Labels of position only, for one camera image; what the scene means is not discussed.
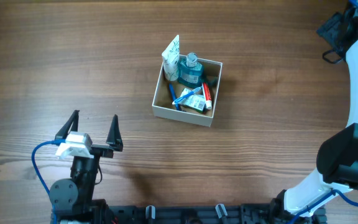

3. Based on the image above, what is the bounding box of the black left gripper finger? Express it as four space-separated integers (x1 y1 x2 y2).
55 110 80 140
106 114 124 152

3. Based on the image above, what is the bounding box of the blue disposable razor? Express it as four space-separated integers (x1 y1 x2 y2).
168 83 181 111

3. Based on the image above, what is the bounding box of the green white soap pack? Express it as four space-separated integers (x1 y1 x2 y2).
179 88 206 113

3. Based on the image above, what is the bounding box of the blue white toothbrush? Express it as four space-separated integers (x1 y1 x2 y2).
172 87 202 105

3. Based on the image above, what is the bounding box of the blue mouthwash bottle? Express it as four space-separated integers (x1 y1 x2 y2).
178 52 204 88

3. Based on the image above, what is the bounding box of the white leaf-print tube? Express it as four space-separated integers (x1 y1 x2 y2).
162 35 180 82

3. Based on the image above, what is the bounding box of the blue white toothpaste tube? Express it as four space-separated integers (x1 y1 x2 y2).
202 82 213 110

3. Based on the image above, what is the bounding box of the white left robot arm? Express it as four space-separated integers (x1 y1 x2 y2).
48 110 123 223

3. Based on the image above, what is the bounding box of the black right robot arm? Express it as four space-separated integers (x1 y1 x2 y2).
268 1 358 223

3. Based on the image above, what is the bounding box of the white open box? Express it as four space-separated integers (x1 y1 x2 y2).
152 58 223 127

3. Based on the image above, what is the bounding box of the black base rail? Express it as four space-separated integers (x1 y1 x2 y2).
50 203 328 224

